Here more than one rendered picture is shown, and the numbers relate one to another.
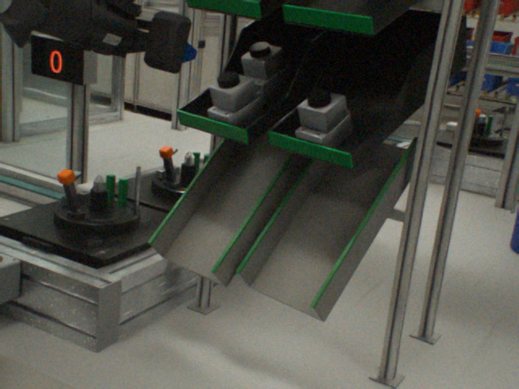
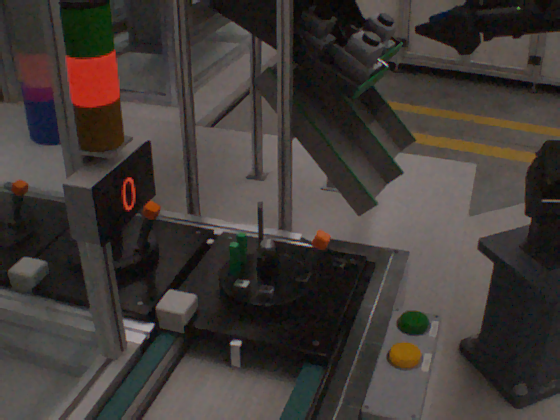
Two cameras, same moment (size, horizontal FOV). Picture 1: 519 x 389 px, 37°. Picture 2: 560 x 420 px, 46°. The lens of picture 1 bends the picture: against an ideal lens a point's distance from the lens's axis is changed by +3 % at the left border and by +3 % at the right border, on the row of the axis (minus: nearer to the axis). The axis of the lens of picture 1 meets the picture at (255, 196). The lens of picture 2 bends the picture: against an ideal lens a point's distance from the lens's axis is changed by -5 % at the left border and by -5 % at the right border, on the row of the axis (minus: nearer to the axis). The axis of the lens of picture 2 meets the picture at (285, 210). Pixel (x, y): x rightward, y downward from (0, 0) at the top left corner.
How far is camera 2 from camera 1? 1.71 m
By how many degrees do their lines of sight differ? 91
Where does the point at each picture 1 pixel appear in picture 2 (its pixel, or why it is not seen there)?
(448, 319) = (222, 168)
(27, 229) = (332, 319)
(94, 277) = (389, 261)
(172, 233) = (353, 194)
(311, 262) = not seen: hidden behind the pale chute
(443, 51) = not seen: outside the picture
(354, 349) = (302, 198)
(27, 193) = (132, 407)
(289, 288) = not seen: hidden behind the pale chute
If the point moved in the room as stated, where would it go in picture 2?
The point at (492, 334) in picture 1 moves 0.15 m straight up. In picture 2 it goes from (233, 155) to (231, 95)
